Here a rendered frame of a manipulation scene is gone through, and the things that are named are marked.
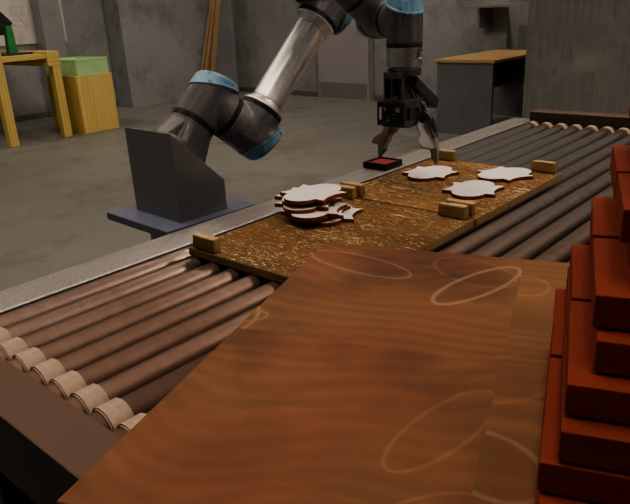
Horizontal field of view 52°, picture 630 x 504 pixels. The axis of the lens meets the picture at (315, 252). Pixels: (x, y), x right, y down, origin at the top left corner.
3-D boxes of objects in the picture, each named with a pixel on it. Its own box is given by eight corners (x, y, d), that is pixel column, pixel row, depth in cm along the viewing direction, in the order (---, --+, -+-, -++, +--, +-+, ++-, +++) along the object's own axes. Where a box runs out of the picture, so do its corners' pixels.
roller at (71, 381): (32, 417, 80) (24, 383, 78) (601, 139, 215) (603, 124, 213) (52, 432, 77) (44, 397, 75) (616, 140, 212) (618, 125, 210)
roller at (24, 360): (-4, 390, 86) (-12, 358, 85) (571, 136, 221) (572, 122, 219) (13, 403, 83) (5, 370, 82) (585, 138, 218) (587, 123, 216)
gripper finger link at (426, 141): (424, 168, 137) (402, 130, 138) (439, 163, 141) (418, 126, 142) (435, 160, 135) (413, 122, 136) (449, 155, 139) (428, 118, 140)
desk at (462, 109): (552, 118, 751) (557, 49, 725) (491, 138, 660) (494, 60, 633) (496, 113, 798) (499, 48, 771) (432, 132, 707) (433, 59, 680)
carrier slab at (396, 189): (335, 199, 147) (335, 193, 147) (432, 163, 175) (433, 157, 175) (476, 226, 125) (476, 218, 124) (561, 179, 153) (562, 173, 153)
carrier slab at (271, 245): (189, 255, 118) (188, 247, 118) (333, 200, 147) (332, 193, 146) (339, 302, 96) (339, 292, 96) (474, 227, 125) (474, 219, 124)
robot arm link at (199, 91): (165, 109, 165) (191, 66, 168) (208, 140, 172) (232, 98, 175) (182, 104, 155) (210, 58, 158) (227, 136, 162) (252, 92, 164)
